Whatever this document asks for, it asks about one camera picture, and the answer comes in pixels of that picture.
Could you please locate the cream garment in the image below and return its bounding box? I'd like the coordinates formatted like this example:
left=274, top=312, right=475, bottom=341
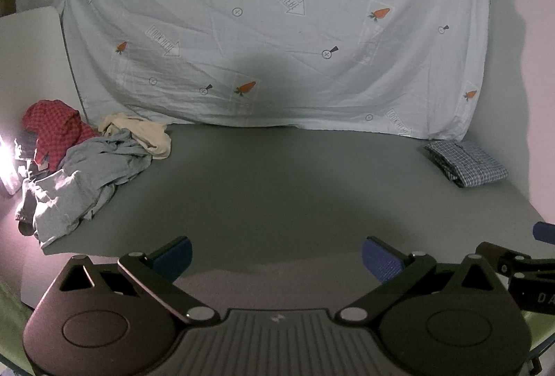
left=98, top=112, right=173, bottom=160

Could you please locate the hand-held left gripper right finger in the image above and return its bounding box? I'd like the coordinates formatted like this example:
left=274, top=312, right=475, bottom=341
left=336, top=236, right=504, bottom=325

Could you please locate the grey garment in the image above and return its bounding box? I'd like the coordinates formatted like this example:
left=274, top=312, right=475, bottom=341
left=31, top=128, right=153, bottom=251

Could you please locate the dark cloth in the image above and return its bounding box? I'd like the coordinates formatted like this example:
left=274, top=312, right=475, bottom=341
left=16, top=181, right=40, bottom=237

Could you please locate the red patterned garment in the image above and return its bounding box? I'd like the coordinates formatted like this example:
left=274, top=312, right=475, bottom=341
left=23, top=99, right=102, bottom=172

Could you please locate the carrot print bed sheet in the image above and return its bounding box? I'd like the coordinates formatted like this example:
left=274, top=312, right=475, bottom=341
left=61, top=0, right=495, bottom=141

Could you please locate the folded plaid shirt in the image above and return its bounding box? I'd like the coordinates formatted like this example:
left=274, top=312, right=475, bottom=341
left=423, top=139, right=510, bottom=188

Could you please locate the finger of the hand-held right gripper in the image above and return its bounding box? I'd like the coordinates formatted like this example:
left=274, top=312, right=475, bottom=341
left=476, top=241, right=555, bottom=279
left=532, top=222, right=555, bottom=245

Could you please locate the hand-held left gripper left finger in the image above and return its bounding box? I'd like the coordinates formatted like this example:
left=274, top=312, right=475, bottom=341
left=56, top=236, right=222, bottom=325

